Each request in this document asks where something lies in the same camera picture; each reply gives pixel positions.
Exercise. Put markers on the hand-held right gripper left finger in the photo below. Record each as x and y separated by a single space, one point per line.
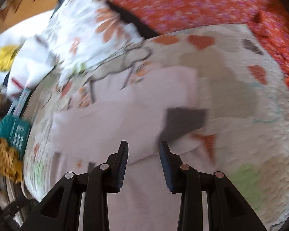
122 163

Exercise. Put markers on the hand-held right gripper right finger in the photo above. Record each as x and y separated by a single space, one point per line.
165 163

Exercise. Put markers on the pale pink small garment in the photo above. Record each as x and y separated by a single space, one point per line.
115 130

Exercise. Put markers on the heart patterned quilted bedspread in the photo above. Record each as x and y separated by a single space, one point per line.
231 115

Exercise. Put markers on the teal plastic basket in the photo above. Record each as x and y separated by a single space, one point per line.
13 131

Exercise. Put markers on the mustard yellow cloth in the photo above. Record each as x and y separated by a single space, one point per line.
5 160

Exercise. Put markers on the white floral pillow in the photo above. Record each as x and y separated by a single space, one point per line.
86 36

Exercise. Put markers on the white cloth with red stripe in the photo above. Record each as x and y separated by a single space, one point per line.
30 62

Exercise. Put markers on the yellow garment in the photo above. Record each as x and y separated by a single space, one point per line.
3 59

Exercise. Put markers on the red floral blanket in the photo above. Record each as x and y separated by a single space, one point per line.
207 7

